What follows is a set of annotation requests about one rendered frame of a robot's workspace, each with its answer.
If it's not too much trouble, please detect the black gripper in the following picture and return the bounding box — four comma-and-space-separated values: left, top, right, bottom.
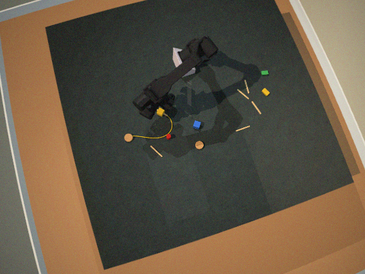
139, 102, 159, 120

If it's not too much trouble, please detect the round wooden button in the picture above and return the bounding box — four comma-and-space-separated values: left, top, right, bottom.
125, 134, 132, 142

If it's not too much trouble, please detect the blue cube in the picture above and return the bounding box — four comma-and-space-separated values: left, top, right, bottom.
193, 120, 201, 129

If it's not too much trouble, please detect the orange flat disc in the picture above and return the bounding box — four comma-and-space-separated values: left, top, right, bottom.
195, 141, 204, 149

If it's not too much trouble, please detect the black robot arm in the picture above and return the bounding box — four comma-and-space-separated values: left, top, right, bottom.
133, 36, 218, 111

